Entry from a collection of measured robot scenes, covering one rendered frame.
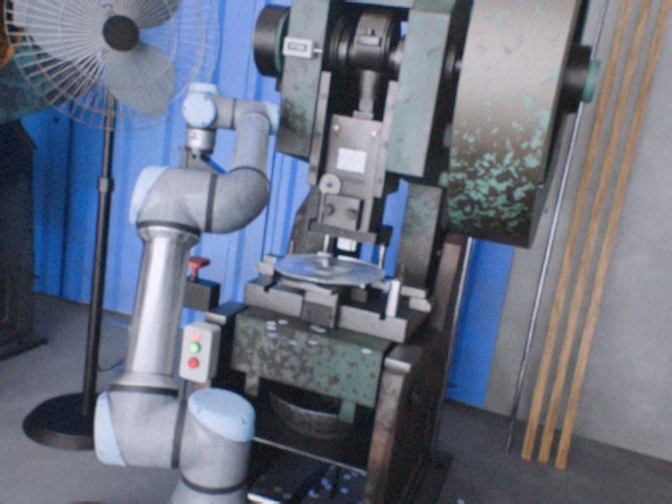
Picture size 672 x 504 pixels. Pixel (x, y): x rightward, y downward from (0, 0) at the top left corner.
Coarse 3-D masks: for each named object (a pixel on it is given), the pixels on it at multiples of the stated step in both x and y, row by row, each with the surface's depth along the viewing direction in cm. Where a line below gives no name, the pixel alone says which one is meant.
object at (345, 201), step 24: (336, 120) 184; (360, 120) 182; (336, 144) 185; (360, 144) 183; (336, 168) 186; (360, 168) 184; (336, 192) 186; (360, 192) 185; (336, 216) 185; (360, 216) 184
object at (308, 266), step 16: (288, 256) 195; (304, 256) 198; (320, 256) 200; (288, 272) 178; (304, 272) 180; (320, 272) 181; (336, 272) 181; (352, 272) 185; (368, 272) 187; (384, 272) 187
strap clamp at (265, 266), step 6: (294, 246) 202; (288, 252) 203; (294, 252) 203; (264, 258) 204; (270, 258) 203; (276, 258) 203; (258, 264) 204; (264, 264) 203; (270, 264) 203; (258, 270) 204; (264, 270) 204; (270, 270) 203; (276, 270) 205
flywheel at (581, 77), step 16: (576, 48) 168; (592, 48) 169; (576, 64) 165; (592, 64) 168; (576, 80) 165; (592, 80) 167; (560, 96) 168; (576, 96) 167; (592, 96) 169; (576, 112) 176
